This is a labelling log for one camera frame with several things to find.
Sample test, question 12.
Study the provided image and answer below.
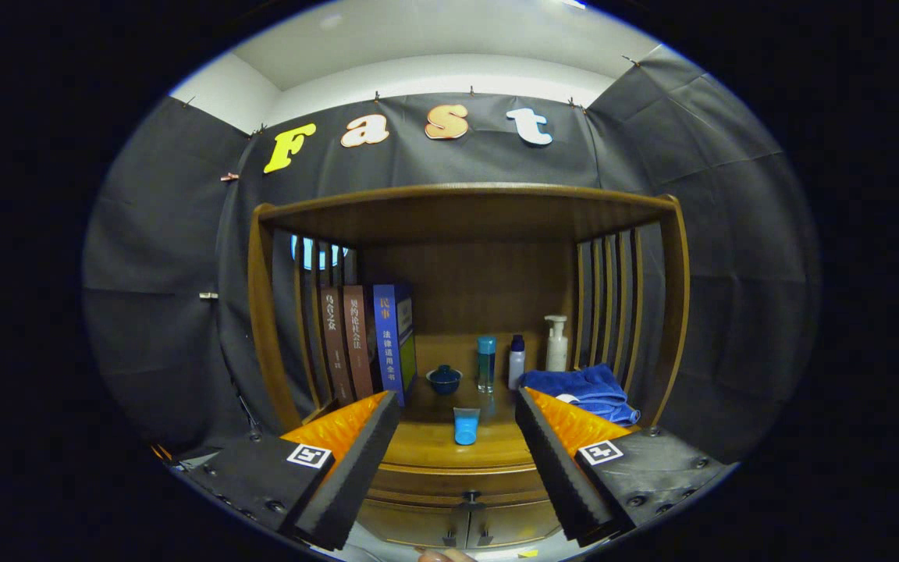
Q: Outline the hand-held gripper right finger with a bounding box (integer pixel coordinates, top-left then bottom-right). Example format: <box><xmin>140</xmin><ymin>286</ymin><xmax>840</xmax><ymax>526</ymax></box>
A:
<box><xmin>513</xmin><ymin>388</ymin><xmax>735</xmax><ymax>546</ymax></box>

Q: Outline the blue squeeze tube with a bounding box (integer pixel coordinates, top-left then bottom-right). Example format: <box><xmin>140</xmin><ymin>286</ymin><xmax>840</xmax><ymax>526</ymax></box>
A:
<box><xmin>453</xmin><ymin>407</ymin><xmax>481</xmax><ymax>446</ymax></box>

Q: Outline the black backdrop cloth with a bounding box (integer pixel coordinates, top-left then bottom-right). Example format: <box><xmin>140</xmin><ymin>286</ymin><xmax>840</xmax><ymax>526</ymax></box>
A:
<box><xmin>83</xmin><ymin>43</ymin><xmax>821</xmax><ymax>469</ymax></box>

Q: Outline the tall blue glass bottle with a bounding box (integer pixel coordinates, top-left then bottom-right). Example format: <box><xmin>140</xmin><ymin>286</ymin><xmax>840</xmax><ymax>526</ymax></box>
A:
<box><xmin>476</xmin><ymin>336</ymin><xmax>497</xmax><ymax>393</ymax></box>

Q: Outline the folded blue towel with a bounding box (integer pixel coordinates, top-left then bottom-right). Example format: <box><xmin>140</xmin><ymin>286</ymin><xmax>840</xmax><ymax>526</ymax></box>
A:
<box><xmin>517</xmin><ymin>364</ymin><xmax>641</xmax><ymax>426</ymax></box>

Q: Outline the dark blue lidded teacup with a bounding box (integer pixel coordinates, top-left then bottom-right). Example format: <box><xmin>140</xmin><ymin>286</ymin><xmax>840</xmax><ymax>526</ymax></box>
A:
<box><xmin>427</xmin><ymin>365</ymin><xmax>463</xmax><ymax>395</ymax></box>

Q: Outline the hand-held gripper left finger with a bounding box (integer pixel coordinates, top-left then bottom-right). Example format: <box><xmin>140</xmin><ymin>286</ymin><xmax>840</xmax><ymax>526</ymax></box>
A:
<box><xmin>171</xmin><ymin>390</ymin><xmax>402</xmax><ymax>552</ymax></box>

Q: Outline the reddish brown book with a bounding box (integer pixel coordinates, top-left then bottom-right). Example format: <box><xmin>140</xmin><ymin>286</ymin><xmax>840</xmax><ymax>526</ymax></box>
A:
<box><xmin>341</xmin><ymin>284</ymin><xmax>376</xmax><ymax>400</ymax></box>

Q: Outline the blue book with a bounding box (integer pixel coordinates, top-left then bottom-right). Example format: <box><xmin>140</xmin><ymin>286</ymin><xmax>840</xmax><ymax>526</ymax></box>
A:
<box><xmin>372</xmin><ymin>283</ymin><xmax>418</xmax><ymax>407</ymax></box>

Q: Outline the white pump bottle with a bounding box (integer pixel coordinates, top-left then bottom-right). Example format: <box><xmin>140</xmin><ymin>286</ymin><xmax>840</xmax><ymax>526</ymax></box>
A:
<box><xmin>544</xmin><ymin>315</ymin><xmax>570</xmax><ymax>372</ymax></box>

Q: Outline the dark brown book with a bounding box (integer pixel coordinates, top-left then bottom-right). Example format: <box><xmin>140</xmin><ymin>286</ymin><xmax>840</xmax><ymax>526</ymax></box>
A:
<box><xmin>320</xmin><ymin>286</ymin><xmax>357</xmax><ymax>407</ymax></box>

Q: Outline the wooden cabinet door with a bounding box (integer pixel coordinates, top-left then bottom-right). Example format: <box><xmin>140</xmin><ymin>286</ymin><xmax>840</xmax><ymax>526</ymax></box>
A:
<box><xmin>469</xmin><ymin>498</ymin><xmax>564</xmax><ymax>548</ymax></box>
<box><xmin>356</xmin><ymin>500</ymin><xmax>471</xmax><ymax>550</ymax></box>

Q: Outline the wooden cabinet with slatted sides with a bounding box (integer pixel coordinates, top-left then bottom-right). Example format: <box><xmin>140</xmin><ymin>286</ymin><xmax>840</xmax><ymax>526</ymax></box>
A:
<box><xmin>247</xmin><ymin>182</ymin><xmax>691</xmax><ymax>551</ymax></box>

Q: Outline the wooden drawer with dark knob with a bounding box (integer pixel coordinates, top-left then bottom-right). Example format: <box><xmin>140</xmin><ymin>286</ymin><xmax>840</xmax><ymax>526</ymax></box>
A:
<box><xmin>370</xmin><ymin>462</ymin><xmax>553</xmax><ymax>510</ymax></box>

